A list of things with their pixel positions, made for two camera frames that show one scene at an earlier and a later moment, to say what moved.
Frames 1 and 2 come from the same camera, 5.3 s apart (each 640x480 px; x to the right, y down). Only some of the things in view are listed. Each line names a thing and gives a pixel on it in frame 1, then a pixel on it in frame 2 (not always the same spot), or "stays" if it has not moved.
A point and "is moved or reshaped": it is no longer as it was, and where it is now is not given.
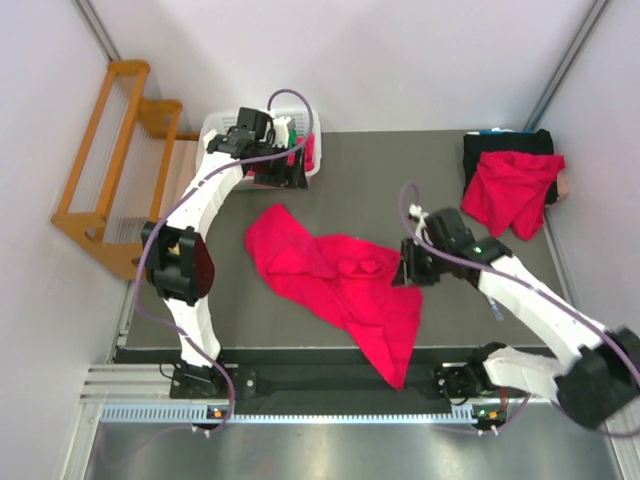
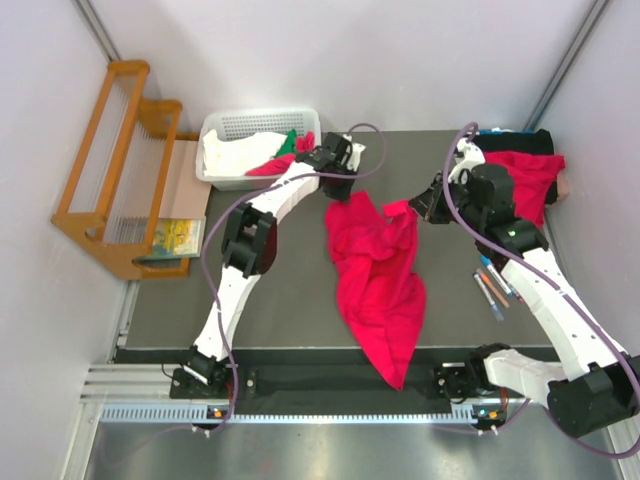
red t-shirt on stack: [508, 191] stays
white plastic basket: [215, 122] stays
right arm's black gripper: [407, 273] to [428, 203]
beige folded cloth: [563, 186] stays
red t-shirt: [349, 279] is moved or reshaped
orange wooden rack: [120, 173] stays
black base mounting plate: [319, 386] stays
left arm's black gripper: [282, 176] to [338, 185]
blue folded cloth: [499, 130] stays
